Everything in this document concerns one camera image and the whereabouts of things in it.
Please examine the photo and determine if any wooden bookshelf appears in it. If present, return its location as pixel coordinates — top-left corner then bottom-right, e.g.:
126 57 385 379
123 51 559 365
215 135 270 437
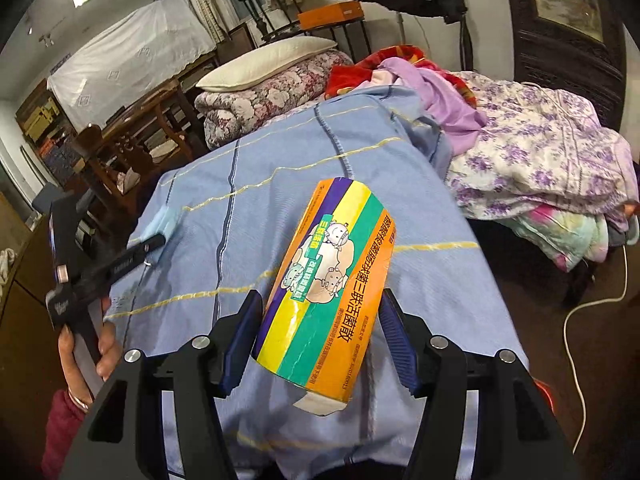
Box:
15 80 78 188

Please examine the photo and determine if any person's left hand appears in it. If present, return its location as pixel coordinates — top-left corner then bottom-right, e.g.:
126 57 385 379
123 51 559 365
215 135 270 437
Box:
57 299 124 404

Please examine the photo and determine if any blue checked cloth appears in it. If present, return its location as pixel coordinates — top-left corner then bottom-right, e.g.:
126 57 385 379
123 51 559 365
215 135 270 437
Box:
102 85 531 480

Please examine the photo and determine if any orange flat box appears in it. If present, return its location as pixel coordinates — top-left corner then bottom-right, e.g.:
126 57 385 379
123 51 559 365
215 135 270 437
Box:
298 2 366 31

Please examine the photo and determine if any wooden table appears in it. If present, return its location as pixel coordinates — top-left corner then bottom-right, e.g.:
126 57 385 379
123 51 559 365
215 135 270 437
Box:
102 77 201 161

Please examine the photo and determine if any wooden top metal stool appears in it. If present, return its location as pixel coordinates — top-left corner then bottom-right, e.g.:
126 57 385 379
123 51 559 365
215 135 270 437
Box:
345 17 386 61

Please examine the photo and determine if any blue face mask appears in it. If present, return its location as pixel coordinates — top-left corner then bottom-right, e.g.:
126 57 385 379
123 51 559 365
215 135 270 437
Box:
141 207 178 266

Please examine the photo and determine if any cream pillow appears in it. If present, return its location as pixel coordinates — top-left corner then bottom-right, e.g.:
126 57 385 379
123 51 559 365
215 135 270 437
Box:
196 37 338 93

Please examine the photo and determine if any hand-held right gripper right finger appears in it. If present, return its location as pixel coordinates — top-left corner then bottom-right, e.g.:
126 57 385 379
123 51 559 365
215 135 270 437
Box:
379 288 569 480

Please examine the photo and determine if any person's left forearm maroon sleeve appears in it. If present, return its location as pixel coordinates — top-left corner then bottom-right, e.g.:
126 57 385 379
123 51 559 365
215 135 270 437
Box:
41 389 93 480

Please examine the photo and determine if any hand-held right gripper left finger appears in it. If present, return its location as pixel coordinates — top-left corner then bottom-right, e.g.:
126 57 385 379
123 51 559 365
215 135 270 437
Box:
74 289 264 480

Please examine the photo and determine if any red plastic bin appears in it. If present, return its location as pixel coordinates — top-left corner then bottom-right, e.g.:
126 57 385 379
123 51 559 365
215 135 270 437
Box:
534 379 557 413

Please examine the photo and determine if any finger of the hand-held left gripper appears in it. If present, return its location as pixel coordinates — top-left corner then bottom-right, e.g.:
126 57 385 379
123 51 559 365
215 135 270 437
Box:
100 233 167 289

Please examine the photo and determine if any lilac cloth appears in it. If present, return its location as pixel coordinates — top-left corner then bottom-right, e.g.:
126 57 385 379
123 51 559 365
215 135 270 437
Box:
380 57 488 148

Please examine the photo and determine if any dark wooden framed board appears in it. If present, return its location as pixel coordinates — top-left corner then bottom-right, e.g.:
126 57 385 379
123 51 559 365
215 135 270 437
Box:
217 22 256 53

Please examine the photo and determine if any white sheet cover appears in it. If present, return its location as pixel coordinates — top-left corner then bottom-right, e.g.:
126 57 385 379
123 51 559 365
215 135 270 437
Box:
47 0 218 131

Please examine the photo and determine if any purple floral quilt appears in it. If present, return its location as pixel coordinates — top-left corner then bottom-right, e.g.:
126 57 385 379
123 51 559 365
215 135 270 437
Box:
445 71 640 221

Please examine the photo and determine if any striped colourful cardboard box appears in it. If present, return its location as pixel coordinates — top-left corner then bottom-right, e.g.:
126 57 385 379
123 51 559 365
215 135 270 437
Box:
250 177 397 417

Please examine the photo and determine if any checked curtain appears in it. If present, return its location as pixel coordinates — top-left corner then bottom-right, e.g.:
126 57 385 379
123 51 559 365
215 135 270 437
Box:
180 0 226 43

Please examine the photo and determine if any wooden armchair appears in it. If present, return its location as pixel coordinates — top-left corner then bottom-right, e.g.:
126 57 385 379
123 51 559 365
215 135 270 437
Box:
70 124 156 213

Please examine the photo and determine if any pastel tie-dye blanket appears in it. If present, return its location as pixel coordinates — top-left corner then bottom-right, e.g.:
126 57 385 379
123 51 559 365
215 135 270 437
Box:
495 202 611 271

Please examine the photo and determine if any maroon floral folded quilt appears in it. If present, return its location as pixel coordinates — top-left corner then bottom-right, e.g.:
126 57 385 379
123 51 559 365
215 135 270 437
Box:
194 51 355 150

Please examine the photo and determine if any grey upholstered chair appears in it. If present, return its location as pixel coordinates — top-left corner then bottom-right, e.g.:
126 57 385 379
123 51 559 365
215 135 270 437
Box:
32 182 66 216

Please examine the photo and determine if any red patterned blanket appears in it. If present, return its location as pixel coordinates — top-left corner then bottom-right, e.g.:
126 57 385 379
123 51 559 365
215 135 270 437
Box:
325 46 478 108

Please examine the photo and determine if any black metal bed frame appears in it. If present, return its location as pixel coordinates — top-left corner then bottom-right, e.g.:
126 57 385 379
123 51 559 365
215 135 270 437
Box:
459 15 474 73

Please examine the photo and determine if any brown and teal appliance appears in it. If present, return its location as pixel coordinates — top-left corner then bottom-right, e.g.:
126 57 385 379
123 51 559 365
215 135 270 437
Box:
625 200 640 247

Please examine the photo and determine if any white cable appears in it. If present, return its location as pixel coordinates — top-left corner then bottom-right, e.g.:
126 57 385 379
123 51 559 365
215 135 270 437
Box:
562 242 630 456

